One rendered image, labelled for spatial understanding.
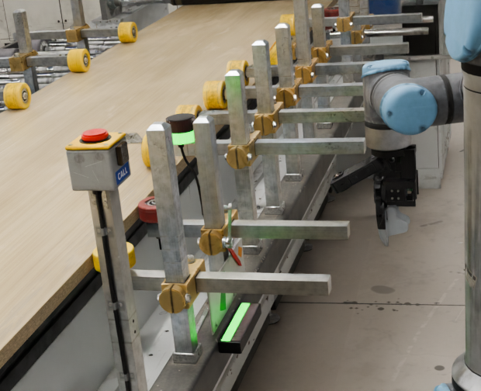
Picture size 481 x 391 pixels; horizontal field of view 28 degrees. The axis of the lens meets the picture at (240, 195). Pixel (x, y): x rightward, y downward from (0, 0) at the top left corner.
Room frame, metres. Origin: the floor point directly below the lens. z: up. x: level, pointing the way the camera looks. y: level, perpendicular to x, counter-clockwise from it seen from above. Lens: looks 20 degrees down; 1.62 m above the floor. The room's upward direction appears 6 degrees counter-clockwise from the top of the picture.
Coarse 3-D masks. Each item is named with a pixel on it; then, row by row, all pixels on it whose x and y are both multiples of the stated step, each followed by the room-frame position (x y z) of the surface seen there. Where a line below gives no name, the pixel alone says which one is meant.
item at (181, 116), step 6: (180, 114) 1.91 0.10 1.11; (186, 114) 1.91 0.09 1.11; (174, 120) 1.87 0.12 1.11; (180, 120) 1.87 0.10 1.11; (186, 132) 1.87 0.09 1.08; (180, 144) 1.89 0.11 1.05; (186, 162) 1.89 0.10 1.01; (192, 168) 1.88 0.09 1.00; (198, 180) 1.88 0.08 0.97; (198, 186) 1.88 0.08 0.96
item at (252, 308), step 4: (252, 304) 1.83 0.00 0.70; (256, 304) 1.83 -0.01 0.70; (248, 308) 1.82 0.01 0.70; (252, 308) 1.82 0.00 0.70; (256, 308) 1.81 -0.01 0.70; (248, 312) 1.80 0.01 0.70; (252, 312) 1.80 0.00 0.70; (244, 316) 1.78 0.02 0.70; (248, 316) 1.78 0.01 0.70; (252, 316) 1.78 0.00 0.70; (244, 320) 1.76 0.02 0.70; (248, 320) 1.76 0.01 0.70; (240, 324) 1.75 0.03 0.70; (244, 324) 1.75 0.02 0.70; (240, 328) 1.73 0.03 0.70; (244, 328) 1.73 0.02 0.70; (236, 332) 1.72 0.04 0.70; (240, 332) 1.72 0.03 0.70; (236, 336) 1.70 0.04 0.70; (240, 336) 1.70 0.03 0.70; (232, 340) 1.69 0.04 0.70; (236, 340) 1.69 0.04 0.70
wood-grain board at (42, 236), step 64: (128, 64) 3.42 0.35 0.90; (192, 64) 3.31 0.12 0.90; (0, 128) 2.72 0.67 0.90; (64, 128) 2.65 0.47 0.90; (128, 128) 2.58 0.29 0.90; (0, 192) 2.14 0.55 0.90; (64, 192) 2.09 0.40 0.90; (128, 192) 2.05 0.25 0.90; (0, 256) 1.75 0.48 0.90; (64, 256) 1.72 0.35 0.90; (0, 320) 1.47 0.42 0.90
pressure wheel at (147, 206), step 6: (150, 198) 1.98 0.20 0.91; (138, 204) 1.95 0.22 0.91; (144, 204) 1.95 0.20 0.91; (150, 204) 1.95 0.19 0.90; (144, 210) 1.92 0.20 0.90; (150, 210) 1.92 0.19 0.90; (156, 210) 1.92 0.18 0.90; (144, 216) 1.93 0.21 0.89; (150, 216) 1.92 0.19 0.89; (156, 216) 1.92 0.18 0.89; (150, 222) 1.92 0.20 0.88; (156, 222) 1.92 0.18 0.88
